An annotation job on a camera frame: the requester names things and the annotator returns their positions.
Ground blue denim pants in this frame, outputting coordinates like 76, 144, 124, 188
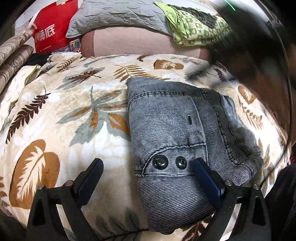
127, 77, 263, 234

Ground beige leaf pattern fleece blanket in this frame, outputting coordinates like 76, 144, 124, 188
1, 52, 290, 240

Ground white pillow with green trim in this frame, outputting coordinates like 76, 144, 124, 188
1, 65, 41, 128

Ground brown striped rolled bedding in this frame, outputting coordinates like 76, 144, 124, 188
0, 29, 34, 92

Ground colourful small package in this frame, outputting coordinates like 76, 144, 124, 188
68, 39, 81, 52

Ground red paper bag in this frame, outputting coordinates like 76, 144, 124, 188
32, 0, 78, 54

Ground pink brown mattress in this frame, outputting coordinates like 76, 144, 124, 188
81, 27, 209, 60

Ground green patterned cloth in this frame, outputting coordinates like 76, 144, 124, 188
154, 1, 231, 47

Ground grey quilted blanket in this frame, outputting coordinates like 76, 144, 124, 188
66, 1, 172, 38

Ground brown wooden bed frame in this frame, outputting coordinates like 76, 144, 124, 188
223, 52, 290, 132

